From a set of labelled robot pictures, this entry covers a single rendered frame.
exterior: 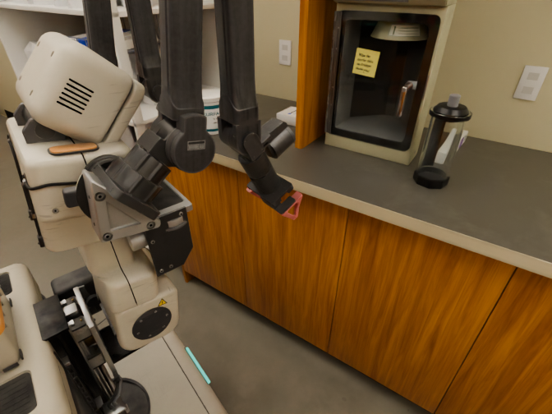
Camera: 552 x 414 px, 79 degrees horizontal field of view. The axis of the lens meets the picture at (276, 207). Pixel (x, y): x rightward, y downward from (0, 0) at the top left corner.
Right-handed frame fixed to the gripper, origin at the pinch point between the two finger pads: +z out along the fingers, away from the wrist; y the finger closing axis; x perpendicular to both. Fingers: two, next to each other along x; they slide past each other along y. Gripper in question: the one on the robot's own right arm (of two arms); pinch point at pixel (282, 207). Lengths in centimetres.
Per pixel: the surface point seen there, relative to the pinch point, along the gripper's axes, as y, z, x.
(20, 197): 254, 62, 100
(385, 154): 6, 27, -45
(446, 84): 12, 33, -91
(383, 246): -13.0, 32.2, -17.7
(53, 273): 143, 63, 97
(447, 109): -13, 5, -50
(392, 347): -24, 73, -1
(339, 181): 5.5, 18.0, -23.0
